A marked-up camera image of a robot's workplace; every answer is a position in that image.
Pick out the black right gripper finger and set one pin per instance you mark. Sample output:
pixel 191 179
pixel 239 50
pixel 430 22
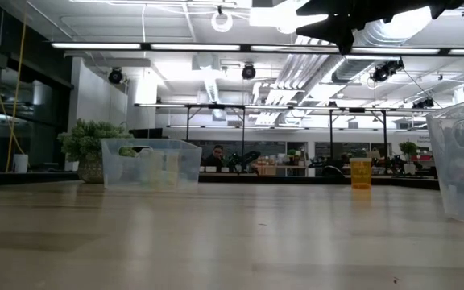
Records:
pixel 345 30
pixel 336 8

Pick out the orange pill bottle white cap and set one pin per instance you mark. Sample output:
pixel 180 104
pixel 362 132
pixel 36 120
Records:
pixel 361 175

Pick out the black ceiling spotlight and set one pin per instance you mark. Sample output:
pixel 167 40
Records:
pixel 115 76
pixel 385 71
pixel 248 72

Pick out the small green potted plant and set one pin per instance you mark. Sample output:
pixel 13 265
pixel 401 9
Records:
pixel 408 149

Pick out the overhead light bar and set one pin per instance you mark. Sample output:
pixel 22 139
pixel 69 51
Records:
pixel 195 47

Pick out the person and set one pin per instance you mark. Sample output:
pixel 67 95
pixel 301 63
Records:
pixel 216 157

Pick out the green succulent in white pot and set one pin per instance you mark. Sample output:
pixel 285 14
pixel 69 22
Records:
pixel 87 141

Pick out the white cup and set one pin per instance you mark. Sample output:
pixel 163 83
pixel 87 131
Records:
pixel 20 163

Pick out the black overhead frame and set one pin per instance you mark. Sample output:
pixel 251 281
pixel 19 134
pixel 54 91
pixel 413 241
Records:
pixel 243 121

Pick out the black table edge rail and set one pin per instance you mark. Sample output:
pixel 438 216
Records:
pixel 276 179

